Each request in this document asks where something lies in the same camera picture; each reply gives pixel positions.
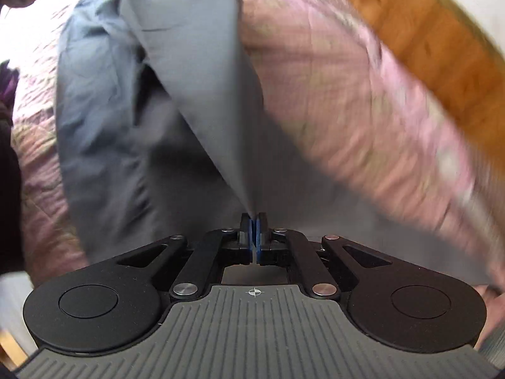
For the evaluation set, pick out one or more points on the pink printed blanket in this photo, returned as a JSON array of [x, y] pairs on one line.
[[355, 106]]

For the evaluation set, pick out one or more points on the wooden bed headboard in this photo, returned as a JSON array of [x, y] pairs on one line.
[[434, 47]]

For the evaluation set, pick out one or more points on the grey garment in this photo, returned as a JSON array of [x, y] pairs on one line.
[[158, 126]]

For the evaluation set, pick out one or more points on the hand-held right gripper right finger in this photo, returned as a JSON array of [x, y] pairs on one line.
[[259, 233]]

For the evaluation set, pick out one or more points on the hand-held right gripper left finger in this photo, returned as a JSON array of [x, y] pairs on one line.
[[247, 233]]

